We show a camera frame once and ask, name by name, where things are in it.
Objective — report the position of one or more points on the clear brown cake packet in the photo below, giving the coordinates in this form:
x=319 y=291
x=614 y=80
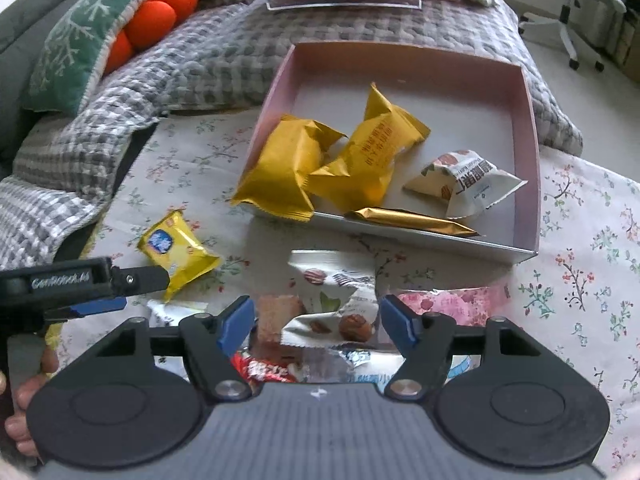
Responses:
x=280 y=315

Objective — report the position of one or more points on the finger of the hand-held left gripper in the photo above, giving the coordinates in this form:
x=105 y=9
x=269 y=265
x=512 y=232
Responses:
x=100 y=306
x=142 y=280

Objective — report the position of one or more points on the pink snack packet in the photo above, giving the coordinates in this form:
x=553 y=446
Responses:
x=450 y=305

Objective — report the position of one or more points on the yellow blue print snack packet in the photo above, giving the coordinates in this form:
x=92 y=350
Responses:
x=175 y=250

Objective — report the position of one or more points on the yellow red print snack packet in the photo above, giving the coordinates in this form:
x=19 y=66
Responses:
x=370 y=155

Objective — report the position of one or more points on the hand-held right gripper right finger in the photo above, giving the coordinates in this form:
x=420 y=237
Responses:
x=400 y=320

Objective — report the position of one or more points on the silver blue print snack packet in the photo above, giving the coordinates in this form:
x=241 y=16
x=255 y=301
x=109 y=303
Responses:
x=360 y=367

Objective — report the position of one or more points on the small orange plush cushion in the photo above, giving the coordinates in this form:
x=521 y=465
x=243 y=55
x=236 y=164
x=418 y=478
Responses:
x=155 y=15

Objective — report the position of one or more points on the green snowflake pillow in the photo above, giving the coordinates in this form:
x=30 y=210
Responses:
x=75 y=40

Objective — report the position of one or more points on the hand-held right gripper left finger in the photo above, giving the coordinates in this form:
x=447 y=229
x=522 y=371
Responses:
x=235 y=322

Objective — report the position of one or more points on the plain yellow snack packet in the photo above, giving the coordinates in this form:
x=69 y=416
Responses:
x=285 y=165

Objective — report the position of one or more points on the white office chair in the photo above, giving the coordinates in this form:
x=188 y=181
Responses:
x=570 y=15

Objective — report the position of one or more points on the red white snack packet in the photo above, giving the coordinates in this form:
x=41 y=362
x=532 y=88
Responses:
x=265 y=370

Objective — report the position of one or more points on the gold stick snack packet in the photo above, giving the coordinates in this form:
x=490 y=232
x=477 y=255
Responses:
x=410 y=220

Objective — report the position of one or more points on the pink cardboard box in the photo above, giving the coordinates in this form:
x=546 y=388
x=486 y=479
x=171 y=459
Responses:
x=450 y=110

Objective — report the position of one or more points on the grey checked blanket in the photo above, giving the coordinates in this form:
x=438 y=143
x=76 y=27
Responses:
x=225 y=60

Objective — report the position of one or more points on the dark grey sofa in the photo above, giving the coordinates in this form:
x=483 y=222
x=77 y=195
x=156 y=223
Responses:
x=30 y=10

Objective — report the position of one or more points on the white nut snack packet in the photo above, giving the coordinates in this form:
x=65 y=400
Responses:
x=340 y=285
x=470 y=185

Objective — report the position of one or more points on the person's left hand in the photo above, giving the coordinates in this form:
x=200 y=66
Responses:
x=25 y=395

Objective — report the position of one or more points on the white green snack packet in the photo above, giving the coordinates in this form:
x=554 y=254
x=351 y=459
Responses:
x=170 y=312

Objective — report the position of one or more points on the floral bed sheet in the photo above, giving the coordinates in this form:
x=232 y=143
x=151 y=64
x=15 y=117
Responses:
x=575 y=260

